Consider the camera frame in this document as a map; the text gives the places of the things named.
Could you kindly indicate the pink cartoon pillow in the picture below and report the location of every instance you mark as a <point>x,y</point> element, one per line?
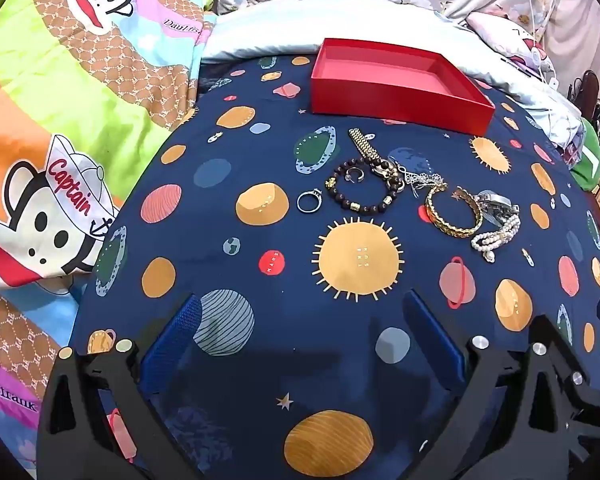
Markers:
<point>500,35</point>

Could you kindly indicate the red shallow cardboard box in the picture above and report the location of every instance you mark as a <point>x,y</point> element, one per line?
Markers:
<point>380,97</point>

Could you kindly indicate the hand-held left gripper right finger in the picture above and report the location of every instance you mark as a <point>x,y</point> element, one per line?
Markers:
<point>432,342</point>

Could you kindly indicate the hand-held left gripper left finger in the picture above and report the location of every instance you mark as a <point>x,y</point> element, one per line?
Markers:
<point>175,332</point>

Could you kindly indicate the silver wristwatch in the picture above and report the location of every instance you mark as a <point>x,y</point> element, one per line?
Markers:
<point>497,205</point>

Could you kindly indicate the beige curtain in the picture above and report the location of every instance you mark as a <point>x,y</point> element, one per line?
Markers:
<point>580,20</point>

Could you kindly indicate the navy planet print bedsheet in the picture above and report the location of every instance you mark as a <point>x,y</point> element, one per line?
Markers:
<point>280,240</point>

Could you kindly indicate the green cloth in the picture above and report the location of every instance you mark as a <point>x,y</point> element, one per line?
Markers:
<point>590,160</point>

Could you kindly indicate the dark chair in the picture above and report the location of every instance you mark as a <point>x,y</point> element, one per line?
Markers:
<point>587,82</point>

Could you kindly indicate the colourful cartoon monkey quilt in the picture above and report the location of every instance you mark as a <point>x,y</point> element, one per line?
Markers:
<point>80,110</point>

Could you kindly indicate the gold bangle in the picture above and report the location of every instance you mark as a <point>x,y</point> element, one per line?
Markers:
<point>442,222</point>

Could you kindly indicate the white pillow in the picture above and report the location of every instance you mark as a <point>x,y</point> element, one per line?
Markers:
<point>280,25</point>

